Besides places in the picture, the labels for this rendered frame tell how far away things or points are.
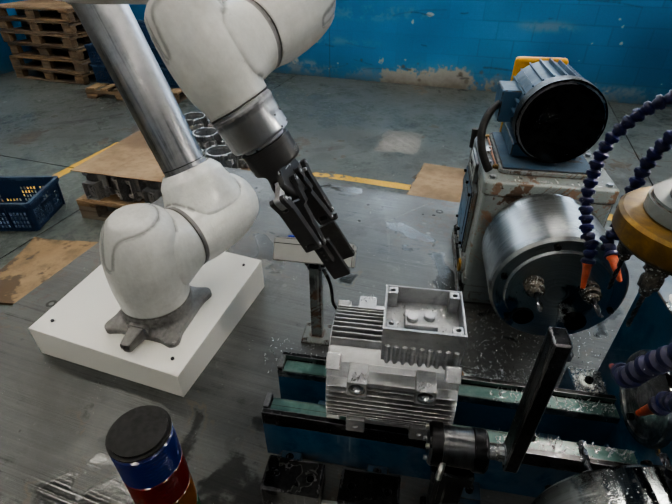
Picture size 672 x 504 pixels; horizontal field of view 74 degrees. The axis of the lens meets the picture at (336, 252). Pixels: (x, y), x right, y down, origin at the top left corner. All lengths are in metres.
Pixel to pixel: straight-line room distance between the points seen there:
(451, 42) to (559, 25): 1.19
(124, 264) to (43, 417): 0.37
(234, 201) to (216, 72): 0.52
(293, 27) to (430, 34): 5.60
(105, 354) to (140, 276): 0.22
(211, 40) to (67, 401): 0.82
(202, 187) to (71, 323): 0.44
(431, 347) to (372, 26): 5.86
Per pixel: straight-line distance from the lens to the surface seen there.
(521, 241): 0.91
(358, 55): 6.48
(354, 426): 0.76
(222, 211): 1.05
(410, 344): 0.67
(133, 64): 1.06
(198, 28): 0.60
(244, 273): 1.18
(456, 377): 0.69
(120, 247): 0.95
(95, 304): 1.22
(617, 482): 0.59
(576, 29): 6.22
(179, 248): 0.98
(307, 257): 0.93
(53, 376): 1.21
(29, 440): 1.12
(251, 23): 0.63
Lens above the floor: 1.60
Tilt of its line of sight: 35 degrees down
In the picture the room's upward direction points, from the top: straight up
